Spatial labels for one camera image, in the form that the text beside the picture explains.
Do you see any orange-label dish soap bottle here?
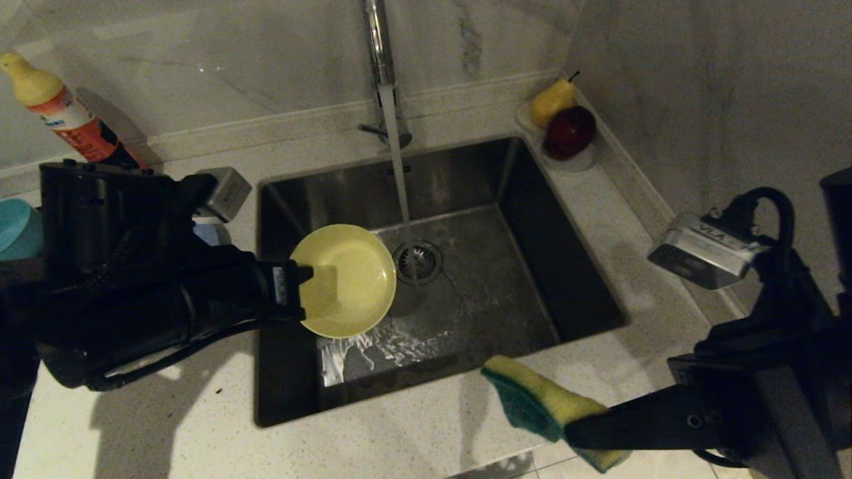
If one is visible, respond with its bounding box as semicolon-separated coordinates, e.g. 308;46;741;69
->
0;52;148;171

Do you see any chrome faucet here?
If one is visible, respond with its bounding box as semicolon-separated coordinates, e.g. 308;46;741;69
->
357;0;413;151

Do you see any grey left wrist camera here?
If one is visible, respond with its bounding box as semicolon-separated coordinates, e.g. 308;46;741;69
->
195;166;254;224

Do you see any stainless steel sink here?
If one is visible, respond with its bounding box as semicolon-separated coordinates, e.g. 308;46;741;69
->
254;136;630;428

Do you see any white fruit dish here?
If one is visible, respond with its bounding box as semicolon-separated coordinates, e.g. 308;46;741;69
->
516;103;598;175

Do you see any teal plastic bowl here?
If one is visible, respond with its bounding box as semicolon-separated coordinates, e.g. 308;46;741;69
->
0;198;45;262

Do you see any metal sink drain strainer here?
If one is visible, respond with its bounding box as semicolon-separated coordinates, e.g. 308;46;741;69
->
393;240;444;287

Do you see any yellow pear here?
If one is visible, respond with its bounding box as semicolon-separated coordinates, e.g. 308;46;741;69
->
531;71;580;130

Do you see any yellow sponge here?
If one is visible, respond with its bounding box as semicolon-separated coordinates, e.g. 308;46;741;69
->
480;354;634;474

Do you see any dark red apple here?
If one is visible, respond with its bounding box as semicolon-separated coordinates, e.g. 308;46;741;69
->
544;105;597;162

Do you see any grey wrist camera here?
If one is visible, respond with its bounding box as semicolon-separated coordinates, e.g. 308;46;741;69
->
646;211;772;291
195;166;254;224

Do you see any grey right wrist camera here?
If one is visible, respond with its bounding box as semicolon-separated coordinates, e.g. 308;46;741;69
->
646;211;772;291

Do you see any yellow plastic bowl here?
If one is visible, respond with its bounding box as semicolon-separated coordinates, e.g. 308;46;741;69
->
290;224;398;339

